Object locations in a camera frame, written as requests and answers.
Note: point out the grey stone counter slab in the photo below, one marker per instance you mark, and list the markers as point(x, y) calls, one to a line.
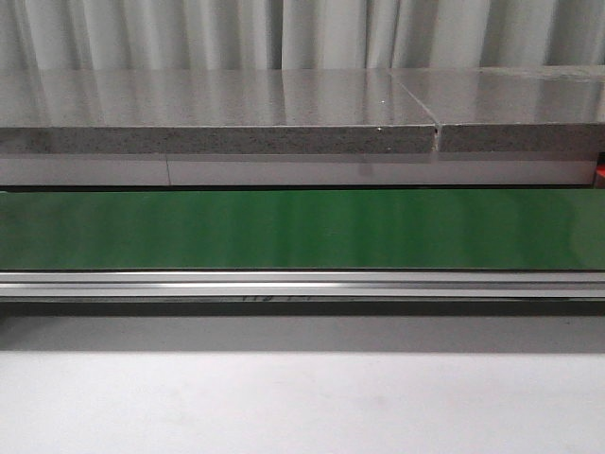
point(211, 112)

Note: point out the green conveyor belt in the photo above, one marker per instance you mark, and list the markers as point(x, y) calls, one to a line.
point(433, 228)

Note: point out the grey stone slab right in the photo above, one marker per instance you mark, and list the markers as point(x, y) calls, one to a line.
point(535, 110)

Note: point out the white curtain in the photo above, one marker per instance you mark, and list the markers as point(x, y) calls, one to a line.
point(299, 34)

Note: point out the aluminium conveyor frame rail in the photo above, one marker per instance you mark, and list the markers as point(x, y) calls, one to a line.
point(373, 284)

